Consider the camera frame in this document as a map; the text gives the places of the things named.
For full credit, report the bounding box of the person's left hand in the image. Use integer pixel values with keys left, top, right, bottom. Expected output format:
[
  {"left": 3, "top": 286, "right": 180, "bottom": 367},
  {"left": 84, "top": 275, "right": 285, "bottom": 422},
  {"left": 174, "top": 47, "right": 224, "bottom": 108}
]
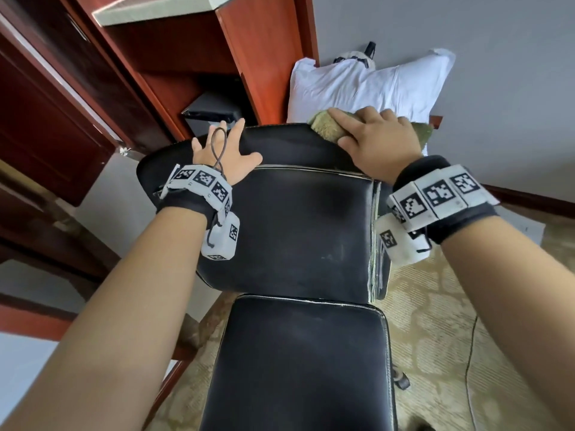
[{"left": 190, "top": 118, "right": 264, "bottom": 187}]

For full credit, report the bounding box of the person's right hand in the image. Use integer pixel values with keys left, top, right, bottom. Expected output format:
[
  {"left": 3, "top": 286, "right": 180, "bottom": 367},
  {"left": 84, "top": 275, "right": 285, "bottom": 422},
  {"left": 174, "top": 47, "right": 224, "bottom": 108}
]
[{"left": 327, "top": 107, "right": 425, "bottom": 186}]

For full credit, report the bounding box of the green cleaning cloth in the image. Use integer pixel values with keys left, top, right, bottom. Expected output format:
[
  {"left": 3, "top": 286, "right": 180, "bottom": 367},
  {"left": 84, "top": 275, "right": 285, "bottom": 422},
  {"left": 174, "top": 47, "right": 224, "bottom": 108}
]
[{"left": 310, "top": 109, "right": 434, "bottom": 147}]

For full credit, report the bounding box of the black leather chair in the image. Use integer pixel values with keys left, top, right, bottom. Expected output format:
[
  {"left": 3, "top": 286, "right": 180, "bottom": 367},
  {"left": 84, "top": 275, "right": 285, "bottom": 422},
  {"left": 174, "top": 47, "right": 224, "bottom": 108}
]
[{"left": 137, "top": 123, "right": 411, "bottom": 431}]

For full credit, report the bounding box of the person's right forearm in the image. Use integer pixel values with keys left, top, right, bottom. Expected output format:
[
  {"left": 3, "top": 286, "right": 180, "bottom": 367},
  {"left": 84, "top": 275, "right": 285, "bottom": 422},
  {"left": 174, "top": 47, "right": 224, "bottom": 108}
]
[{"left": 440, "top": 215, "right": 575, "bottom": 431}]

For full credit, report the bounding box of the person's left forearm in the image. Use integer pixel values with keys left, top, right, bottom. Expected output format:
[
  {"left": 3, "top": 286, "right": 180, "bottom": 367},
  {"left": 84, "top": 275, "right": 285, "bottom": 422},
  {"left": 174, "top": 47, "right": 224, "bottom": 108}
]
[{"left": 0, "top": 206, "right": 210, "bottom": 431}]

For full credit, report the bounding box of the grey mini fridge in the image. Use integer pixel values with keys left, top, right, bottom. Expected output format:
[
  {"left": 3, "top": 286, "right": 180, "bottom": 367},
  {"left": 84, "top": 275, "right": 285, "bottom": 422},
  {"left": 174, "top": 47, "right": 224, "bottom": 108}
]
[{"left": 180, "top": 91, "right": 246, "bottom": 137}]

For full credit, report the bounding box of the white marker left wristband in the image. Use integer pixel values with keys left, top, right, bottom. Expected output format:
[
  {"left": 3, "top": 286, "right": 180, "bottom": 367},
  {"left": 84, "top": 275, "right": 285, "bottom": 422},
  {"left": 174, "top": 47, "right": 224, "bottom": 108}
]
[{"left": 155, "top": 163, "right": 235, "bottom": 232}]

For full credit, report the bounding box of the white marker wristband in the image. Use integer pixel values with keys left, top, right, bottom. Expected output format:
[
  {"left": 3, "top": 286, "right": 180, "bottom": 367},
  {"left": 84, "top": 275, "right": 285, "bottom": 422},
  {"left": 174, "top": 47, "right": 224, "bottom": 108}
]
[
  {"left": 155, "top": 163, "right": 235, "bottom": 232},
  {"left": 386, "top": 155, "right": 501, "bottom": 246}
]

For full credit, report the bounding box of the white pillow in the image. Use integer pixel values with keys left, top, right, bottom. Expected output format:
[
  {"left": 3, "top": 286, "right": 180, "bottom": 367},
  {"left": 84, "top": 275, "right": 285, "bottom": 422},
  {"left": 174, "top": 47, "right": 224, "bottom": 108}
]
[{"left": 286, "top": 48, "right": 456, "bottom": 125}]

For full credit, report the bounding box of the white marker right wristband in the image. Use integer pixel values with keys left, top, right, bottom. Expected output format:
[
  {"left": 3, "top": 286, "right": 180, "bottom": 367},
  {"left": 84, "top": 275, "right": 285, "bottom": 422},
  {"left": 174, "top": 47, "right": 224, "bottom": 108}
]
[{"left": 386, "top": 155, "right": 501, "bottom": 246}]

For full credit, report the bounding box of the black and white bag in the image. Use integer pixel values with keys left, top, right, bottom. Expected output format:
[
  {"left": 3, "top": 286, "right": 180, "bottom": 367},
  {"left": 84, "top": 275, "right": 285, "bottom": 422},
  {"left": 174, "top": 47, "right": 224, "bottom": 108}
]
[{"left": 332, "top": 42, "right": 379, "bottom": 70}]

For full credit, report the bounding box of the white paper sheet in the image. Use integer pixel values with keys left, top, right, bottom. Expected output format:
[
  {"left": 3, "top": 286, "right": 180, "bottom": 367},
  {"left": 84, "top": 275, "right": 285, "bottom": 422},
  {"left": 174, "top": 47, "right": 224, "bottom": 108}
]
[{"left": 516, "top": 206, "right": 546, "bottom": 246}]

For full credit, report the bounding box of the thin black cable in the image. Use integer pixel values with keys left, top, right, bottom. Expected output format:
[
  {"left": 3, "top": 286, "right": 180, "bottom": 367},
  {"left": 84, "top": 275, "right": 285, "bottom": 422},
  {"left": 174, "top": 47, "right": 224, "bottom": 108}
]
[
  {"left": 207, "top": 121, "right": 229, "bottom": 250},
  {"left": 462, "top": 314, "right": 480, "bottom": 431}
]

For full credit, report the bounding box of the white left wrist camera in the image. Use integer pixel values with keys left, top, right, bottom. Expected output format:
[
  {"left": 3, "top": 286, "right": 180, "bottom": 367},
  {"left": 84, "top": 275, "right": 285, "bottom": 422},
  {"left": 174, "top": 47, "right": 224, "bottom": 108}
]
[{"left": 201, "top": 211, "right": 242, "bottom": 262}]

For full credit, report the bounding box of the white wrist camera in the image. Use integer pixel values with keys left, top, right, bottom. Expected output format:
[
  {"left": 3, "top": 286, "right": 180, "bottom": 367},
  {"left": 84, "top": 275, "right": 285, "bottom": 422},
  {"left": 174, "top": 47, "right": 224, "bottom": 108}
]
[
  {"left": 376, "top": 224, "right": 434, "bottom": 268},
  {"left": 201, "top": 211, "right": 242, "bottom": 262}
]

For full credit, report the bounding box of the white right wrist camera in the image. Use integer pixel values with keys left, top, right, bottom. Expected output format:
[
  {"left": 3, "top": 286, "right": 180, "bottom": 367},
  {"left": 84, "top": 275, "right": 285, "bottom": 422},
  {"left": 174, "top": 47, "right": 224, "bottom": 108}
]
[{"left": 376, "top": 224, "right": 434, "bottom": 268}]

